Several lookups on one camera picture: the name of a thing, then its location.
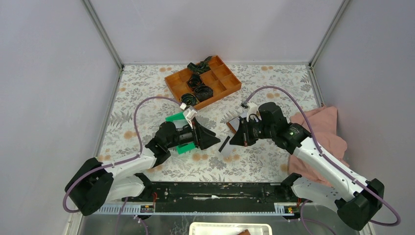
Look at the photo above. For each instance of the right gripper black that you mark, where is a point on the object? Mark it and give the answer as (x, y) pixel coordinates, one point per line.
(242, 137)

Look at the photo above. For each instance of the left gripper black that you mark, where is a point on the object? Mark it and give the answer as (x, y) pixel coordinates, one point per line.
(201, 136)

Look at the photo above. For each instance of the green plastic card box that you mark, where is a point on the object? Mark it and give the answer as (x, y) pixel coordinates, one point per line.
(185, 139)

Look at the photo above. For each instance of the brown leather card holder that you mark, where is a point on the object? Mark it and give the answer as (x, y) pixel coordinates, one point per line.
(233, 124)

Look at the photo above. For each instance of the credit card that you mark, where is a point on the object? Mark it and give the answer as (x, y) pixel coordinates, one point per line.
(224, 143)

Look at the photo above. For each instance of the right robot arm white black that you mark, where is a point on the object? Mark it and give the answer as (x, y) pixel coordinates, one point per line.
(354, 198)

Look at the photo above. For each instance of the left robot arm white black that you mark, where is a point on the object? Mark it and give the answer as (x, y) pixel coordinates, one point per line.
(96, 183)

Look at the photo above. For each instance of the pink crumpled cloth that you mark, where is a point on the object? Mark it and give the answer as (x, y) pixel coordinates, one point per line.
(324, 124)

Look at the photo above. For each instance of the black items in tray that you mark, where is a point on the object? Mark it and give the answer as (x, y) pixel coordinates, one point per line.
(200, 89)

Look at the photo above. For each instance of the orange wooden compartment tray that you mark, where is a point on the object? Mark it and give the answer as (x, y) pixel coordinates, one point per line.
(219, 78)

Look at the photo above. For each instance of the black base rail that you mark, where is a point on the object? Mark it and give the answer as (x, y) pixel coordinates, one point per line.
(208, 197)

